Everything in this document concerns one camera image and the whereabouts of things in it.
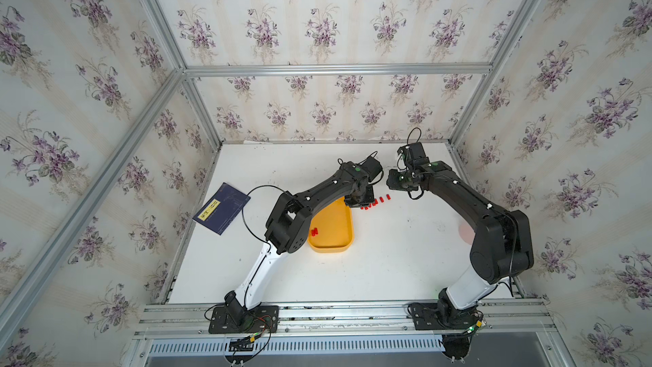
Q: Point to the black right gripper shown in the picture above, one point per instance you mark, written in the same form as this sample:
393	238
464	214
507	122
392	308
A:
390	180

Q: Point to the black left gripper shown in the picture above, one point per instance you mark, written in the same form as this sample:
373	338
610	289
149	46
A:
351	203

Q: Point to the yellow plastic storage tray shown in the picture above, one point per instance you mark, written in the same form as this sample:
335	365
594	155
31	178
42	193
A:
336	232

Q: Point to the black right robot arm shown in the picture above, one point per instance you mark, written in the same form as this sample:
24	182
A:
502	246

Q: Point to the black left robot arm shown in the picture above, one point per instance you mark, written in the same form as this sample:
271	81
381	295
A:
288	226

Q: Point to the pink pen cup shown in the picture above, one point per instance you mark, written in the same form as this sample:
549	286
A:
466	233

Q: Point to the dark blue notebook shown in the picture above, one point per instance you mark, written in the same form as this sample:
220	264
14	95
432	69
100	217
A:
221	209

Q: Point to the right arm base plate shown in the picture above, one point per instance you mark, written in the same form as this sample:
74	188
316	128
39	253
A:
442	316

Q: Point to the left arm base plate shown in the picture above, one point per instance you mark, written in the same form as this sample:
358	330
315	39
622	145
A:
258	320

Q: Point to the aluminium mounting rail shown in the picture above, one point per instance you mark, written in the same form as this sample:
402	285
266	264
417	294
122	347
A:
193	321

